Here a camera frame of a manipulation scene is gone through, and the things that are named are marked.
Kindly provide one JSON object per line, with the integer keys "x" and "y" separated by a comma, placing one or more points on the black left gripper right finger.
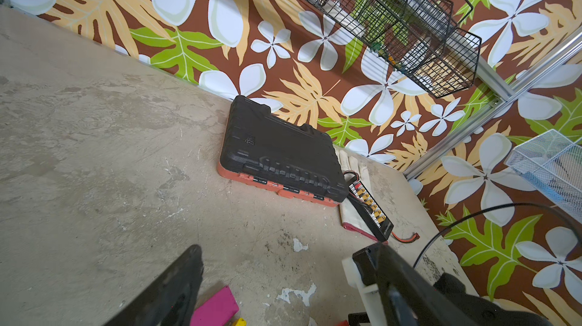
{"x": 393, "y": 293}

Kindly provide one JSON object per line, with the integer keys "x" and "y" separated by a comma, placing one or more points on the white wire basket right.
{"x": 551, "y": 163}

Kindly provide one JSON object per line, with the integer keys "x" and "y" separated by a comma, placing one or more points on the black wire basket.
{"x": 421, "y": 39}

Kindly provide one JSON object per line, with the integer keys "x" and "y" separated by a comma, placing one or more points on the black plastic tool case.
{"x": 263, "y": 151}

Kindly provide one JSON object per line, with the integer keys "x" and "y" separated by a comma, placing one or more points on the magenta wood block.
{"x": 217, "y": 311}

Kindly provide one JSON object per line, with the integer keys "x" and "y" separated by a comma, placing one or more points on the aluminium frame post right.
{"x": 506, "y": 96}

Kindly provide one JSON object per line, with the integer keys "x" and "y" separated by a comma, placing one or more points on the yellow arch wood block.
{"x": 239, "y": 322}

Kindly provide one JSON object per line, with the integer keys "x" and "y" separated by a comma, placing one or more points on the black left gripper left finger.
{"x": 171, "y": 298}

